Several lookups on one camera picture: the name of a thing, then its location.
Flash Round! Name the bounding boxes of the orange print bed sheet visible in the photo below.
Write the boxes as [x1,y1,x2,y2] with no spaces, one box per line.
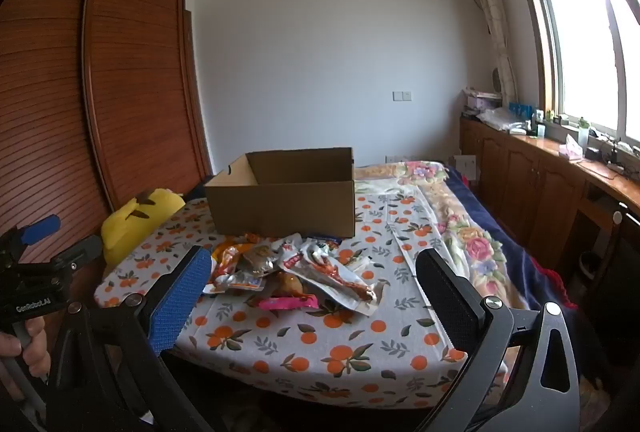
[94,192,468,397]

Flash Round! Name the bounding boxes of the red white snack packet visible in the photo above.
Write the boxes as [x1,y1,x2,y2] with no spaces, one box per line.
[280,237,379,316]

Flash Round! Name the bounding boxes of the wooden framed window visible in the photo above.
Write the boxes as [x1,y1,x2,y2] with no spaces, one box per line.
[507,0,640,149]

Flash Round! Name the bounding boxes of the wooden cabinet counter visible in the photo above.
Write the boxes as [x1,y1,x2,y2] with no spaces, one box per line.
[459,115,640,285]

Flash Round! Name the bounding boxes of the yellow plush toy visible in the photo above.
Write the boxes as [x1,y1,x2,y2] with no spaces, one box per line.
[101,188,187,269]

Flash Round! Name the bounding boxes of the floral blanket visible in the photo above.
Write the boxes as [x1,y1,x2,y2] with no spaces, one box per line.
[355,159,577,363]

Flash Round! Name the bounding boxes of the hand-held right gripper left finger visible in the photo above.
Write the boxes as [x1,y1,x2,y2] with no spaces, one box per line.
[47,245,216,432]

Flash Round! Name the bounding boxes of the dark trash bin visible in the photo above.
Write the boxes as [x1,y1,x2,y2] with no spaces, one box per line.
[579,252,609,287]

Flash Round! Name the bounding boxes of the wooden slatted wardrobe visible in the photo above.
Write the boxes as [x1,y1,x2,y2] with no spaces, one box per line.
[0,0,213,273]

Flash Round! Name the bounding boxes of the person's left hand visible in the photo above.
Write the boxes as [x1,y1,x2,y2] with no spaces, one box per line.
[0,315,52,384]

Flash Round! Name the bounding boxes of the pink tissue box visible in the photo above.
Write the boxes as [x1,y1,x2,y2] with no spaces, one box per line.
[560,135,584,161]

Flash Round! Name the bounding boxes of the patterned curtain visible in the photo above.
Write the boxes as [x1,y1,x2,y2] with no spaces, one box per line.
[464,0,519,99]

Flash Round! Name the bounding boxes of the pink snack packet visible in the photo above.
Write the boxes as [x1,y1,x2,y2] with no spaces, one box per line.
[257,294,321,311]

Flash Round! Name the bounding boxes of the silver orange snack packet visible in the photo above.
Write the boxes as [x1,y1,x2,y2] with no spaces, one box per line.
[202,272,267,296]

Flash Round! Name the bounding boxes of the brown snack packet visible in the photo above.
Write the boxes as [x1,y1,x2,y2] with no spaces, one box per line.
[277,272,307,297]

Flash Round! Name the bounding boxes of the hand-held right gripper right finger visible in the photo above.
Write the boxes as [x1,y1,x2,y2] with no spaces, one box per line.
[415,248,583,432]

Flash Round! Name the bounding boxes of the brown cardboard box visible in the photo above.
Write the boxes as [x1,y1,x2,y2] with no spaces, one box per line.
[204,147,357,240]

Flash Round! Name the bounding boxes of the white plastic bags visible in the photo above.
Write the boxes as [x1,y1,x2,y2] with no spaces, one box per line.
[477,107,531,134]

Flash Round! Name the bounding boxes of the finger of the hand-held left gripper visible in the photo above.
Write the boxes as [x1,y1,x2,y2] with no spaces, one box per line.
[0,215,62,263]
[47,235,104,274]

